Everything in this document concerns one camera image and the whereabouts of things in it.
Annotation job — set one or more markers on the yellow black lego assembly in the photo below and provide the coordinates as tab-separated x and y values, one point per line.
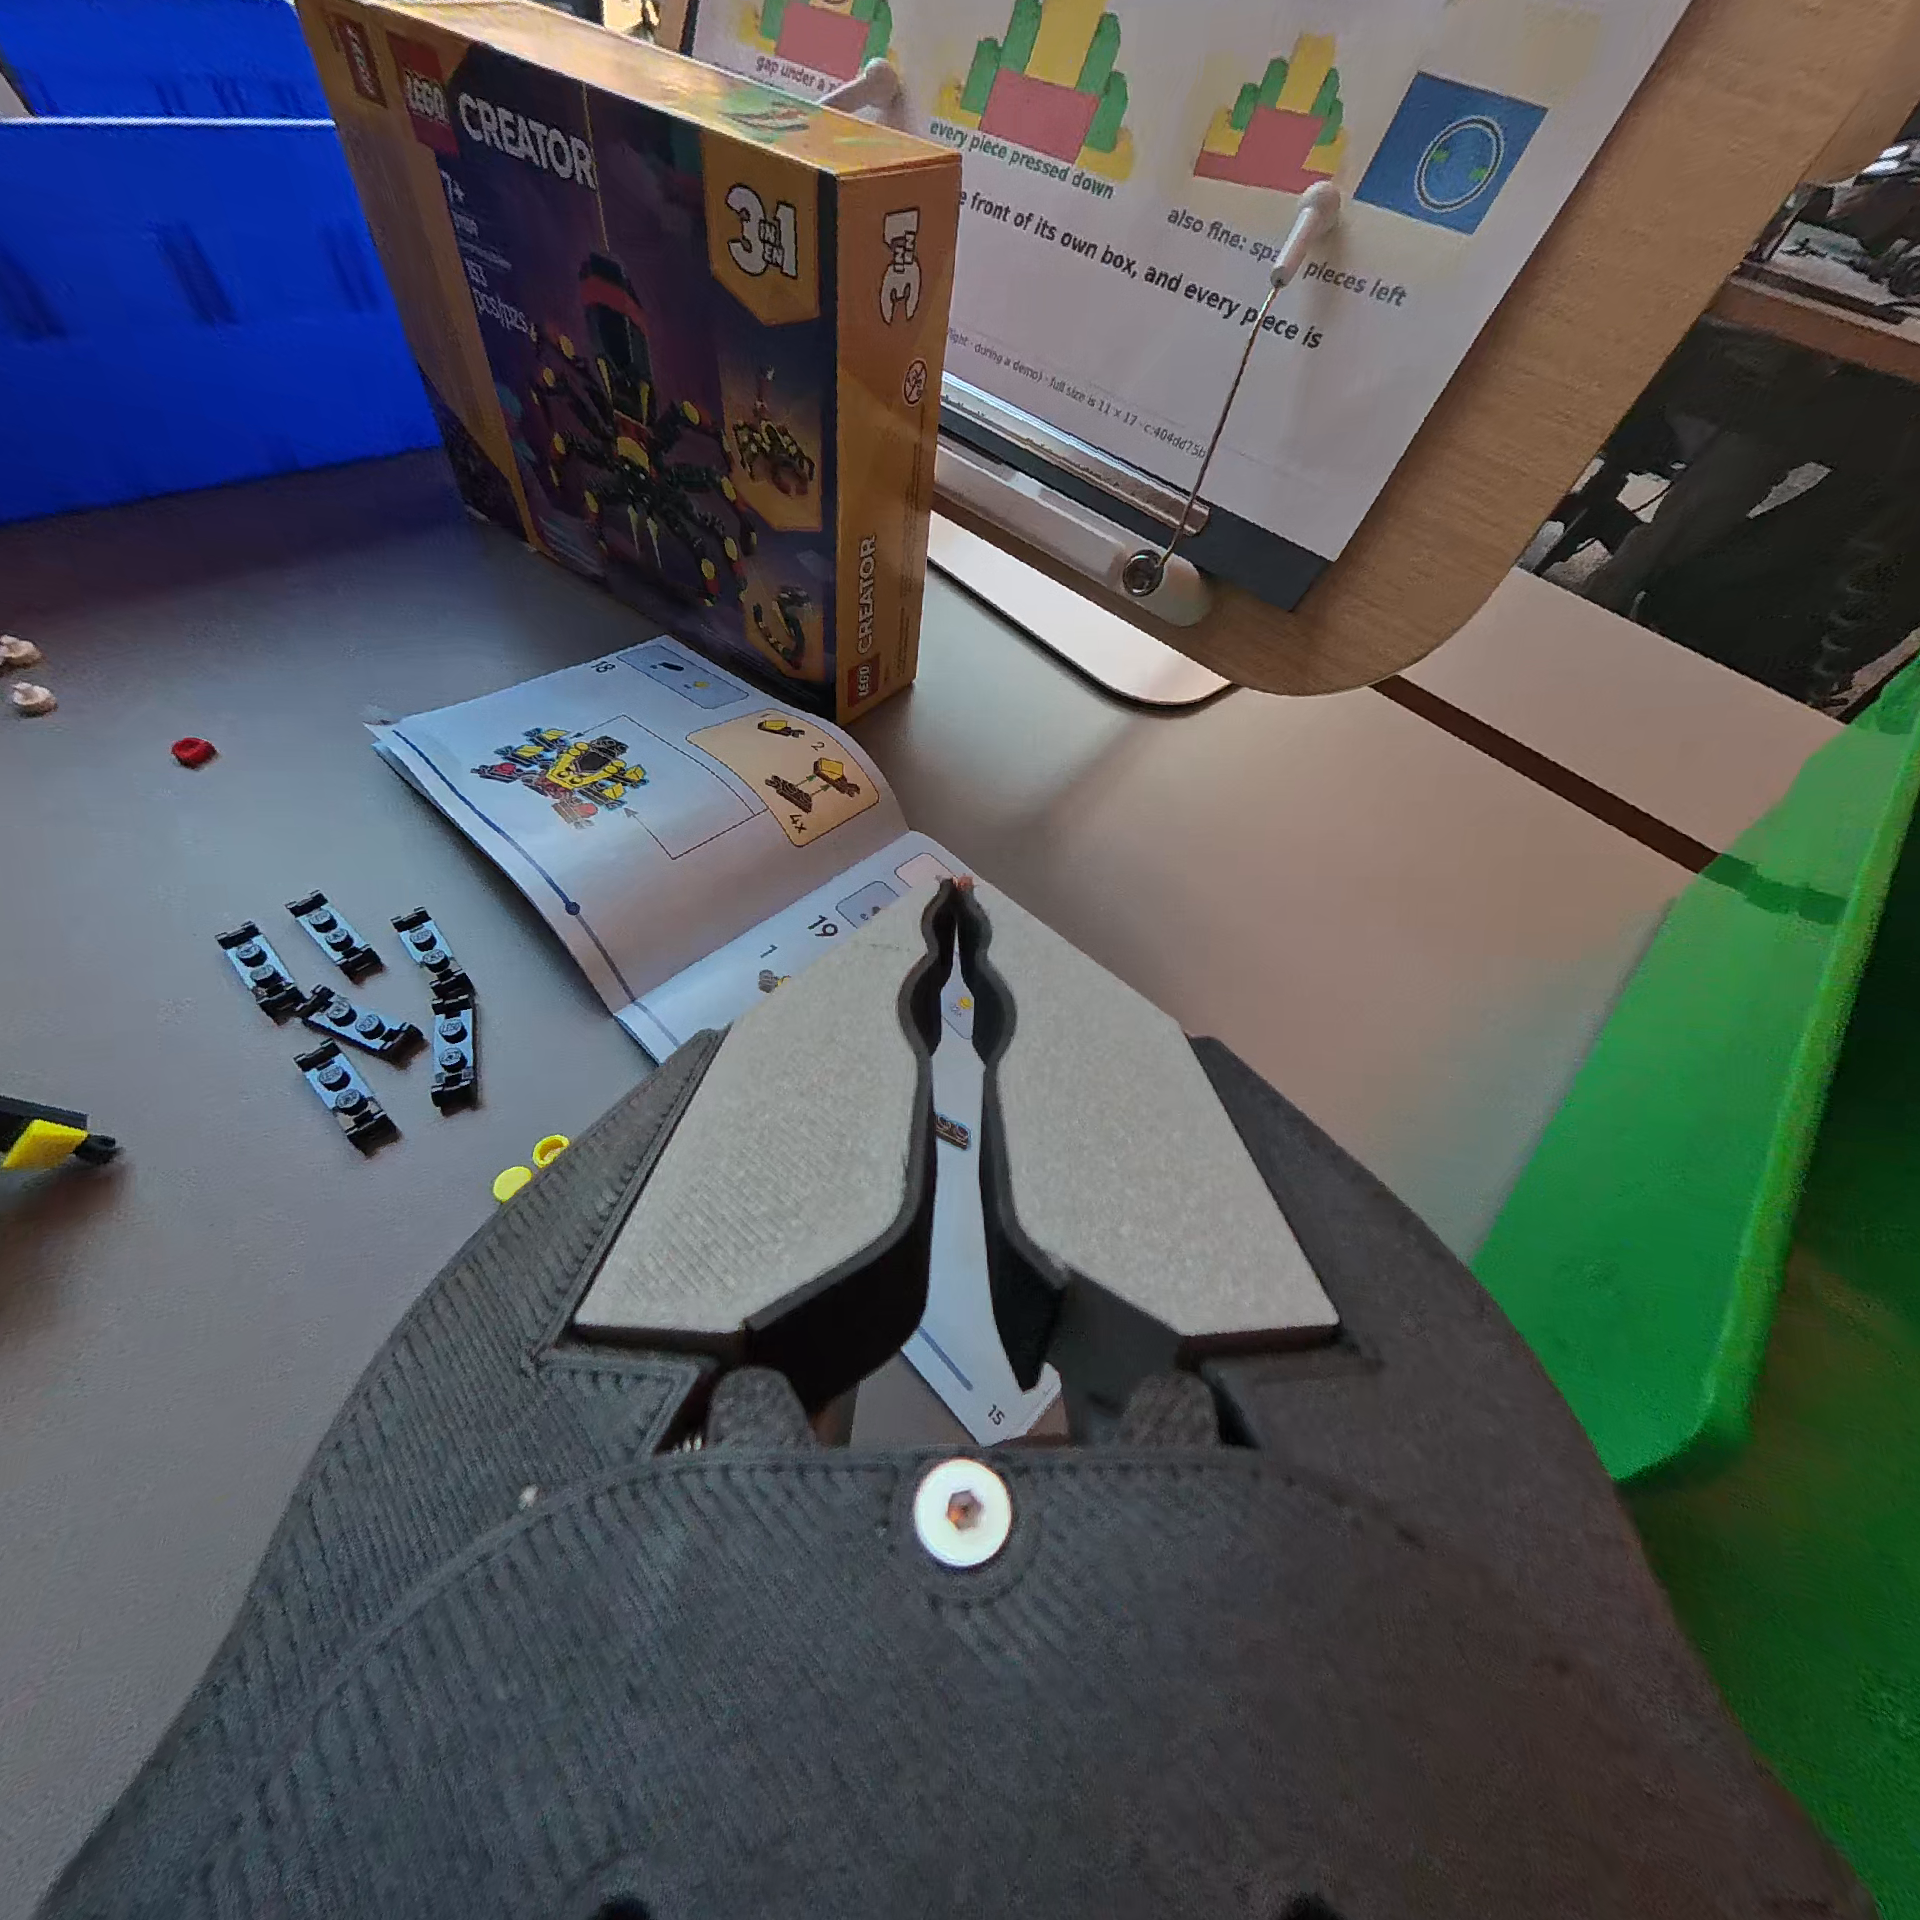
43	1148

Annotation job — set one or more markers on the wooden display board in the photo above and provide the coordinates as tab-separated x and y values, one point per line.
1575	375

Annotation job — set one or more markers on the printed instruction sheet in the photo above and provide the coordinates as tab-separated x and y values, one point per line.
1080	300

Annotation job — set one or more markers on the blue plastic bin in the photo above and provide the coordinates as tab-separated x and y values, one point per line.
180	375

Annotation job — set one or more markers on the green plastic bin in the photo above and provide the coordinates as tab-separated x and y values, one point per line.
1681	1126

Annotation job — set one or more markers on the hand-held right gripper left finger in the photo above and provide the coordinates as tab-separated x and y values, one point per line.
779	1172

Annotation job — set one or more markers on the lego instruction booklet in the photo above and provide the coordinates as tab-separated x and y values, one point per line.
628	780

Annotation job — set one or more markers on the yellow purple lego set box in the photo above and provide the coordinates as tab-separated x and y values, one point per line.
646	375

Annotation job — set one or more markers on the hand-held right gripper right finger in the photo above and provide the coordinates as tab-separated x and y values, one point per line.
1140	1184

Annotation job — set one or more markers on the background wooden desk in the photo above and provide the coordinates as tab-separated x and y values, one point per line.
1800	317

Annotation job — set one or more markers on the white board stand base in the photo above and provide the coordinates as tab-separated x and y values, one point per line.
1049	639

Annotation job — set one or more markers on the group of black lego plates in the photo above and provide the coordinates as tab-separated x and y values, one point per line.
359	1026

